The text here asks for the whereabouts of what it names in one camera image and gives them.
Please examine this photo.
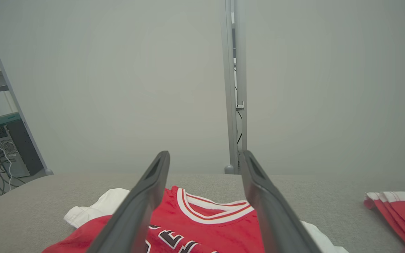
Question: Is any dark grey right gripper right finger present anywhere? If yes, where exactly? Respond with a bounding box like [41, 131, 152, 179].
[240, 150, 321, 253]

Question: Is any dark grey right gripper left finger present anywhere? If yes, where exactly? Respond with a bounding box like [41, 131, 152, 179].
[87, 151, 171, 253]

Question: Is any red and white basketball jersey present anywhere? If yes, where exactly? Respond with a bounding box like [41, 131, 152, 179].
[43, 186, 349, 253]

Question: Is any black computer tower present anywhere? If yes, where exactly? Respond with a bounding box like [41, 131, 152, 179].
[0, 119, 45, 178]

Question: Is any grey metal partition post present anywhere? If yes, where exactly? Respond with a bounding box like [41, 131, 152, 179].
[219, 0, 249, 175]

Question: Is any grey partition post with foot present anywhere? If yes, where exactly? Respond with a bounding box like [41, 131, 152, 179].
[0, 0, 54, 176]

